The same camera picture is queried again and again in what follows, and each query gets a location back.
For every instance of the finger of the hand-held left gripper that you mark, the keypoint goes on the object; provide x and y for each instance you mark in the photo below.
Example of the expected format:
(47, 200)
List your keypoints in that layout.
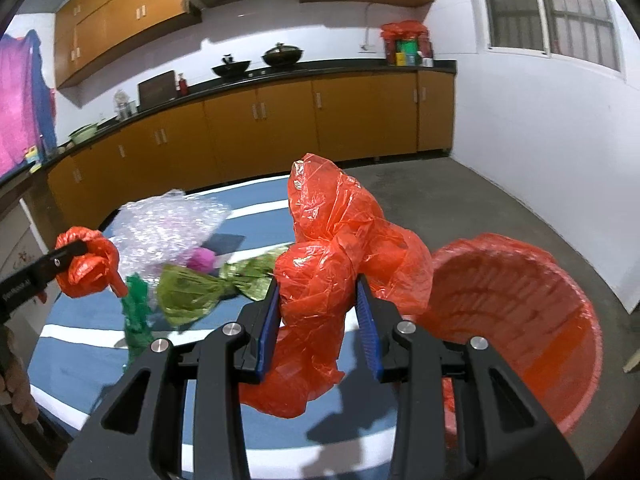
(67, 251)

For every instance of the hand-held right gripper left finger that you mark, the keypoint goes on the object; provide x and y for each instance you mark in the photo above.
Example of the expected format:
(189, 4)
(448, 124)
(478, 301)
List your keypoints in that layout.
(267, 330)

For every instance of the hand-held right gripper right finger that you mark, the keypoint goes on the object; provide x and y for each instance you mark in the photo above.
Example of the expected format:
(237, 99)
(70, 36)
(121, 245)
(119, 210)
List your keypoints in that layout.
(369, 330)

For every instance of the knotted red plastic bag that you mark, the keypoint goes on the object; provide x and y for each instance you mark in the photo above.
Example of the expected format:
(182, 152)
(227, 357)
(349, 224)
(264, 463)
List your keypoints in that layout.
(95, 265)

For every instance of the large red plastic bag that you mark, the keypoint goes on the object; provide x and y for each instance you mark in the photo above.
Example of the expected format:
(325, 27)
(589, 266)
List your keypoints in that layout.
(330, 270)

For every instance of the clear bubble wrap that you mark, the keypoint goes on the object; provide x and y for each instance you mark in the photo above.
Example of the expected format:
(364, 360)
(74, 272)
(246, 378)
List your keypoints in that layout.
(160, 230)

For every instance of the red-lined trash bin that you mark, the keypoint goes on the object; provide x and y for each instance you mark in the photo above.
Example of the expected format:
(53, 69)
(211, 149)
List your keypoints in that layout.
(525, 320)

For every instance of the person's left hand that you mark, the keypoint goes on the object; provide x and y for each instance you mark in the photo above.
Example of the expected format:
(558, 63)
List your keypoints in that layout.
(19, 387)

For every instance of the green foil wrapper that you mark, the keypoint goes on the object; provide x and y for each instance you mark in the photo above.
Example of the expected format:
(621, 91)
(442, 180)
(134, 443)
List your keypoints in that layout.
(190, 295)

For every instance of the pink crumpled paper ball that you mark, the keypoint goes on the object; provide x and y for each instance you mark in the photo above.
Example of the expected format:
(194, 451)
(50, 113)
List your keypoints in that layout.
(202, 260)

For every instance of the dark flat packet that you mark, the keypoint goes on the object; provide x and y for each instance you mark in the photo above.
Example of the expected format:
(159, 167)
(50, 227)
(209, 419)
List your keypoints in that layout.
(225, 243)

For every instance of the blue white-striped table cover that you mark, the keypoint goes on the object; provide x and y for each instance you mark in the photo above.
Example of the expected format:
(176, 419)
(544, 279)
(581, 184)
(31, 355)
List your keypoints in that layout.
(80, 360)

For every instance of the green crepe paper strip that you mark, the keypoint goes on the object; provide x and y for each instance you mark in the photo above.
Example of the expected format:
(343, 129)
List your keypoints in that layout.
(137, 320)

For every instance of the colourful packet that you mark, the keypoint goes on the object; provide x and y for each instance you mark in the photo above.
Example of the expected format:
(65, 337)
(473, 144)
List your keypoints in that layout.
(32, 157)

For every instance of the green bowl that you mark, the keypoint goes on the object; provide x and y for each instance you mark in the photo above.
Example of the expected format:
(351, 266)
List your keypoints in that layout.
(83, 134)

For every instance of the blue hanging cloth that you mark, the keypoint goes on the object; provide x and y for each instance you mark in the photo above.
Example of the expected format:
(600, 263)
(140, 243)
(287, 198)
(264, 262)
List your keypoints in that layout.
(46, 105)

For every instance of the pink hanging cloth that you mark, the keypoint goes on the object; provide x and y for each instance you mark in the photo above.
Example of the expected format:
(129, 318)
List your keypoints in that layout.
(15, 110)

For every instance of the glass jar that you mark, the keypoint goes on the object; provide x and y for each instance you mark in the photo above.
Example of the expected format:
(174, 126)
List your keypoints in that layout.
(124, 106)

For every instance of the brown box on counter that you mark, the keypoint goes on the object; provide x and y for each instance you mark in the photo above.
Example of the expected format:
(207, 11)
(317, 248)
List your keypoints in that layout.
(156, 89)

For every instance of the red bottle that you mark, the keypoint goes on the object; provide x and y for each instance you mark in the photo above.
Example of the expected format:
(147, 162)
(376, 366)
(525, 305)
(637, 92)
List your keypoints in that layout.
(183, 86)

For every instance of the orange lower kitchen cabinets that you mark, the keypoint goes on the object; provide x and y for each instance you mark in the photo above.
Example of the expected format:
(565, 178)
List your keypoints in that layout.
(280, 125)

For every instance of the open black wok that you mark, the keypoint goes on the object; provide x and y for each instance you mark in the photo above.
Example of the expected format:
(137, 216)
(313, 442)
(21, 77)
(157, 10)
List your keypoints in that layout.
(231, 67)

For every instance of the black kitchen countertop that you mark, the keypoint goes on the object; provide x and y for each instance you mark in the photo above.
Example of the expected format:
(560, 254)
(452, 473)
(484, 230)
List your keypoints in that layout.
(350, 67)

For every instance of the black wok with lid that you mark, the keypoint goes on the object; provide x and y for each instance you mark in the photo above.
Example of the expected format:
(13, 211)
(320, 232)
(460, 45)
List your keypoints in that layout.
(283, 56)

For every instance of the green box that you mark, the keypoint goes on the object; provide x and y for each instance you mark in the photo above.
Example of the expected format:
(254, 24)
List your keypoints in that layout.
(406, 53)

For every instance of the red bag on counter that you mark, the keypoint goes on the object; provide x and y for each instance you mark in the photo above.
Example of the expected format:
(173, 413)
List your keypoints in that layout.
(405, 31)

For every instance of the barred window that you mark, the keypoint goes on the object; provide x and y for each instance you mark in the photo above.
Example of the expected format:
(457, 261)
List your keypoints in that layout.
(550, 5)

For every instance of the long orange wall cabinets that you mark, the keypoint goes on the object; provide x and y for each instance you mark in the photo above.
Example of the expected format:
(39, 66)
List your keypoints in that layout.
(125, 15)

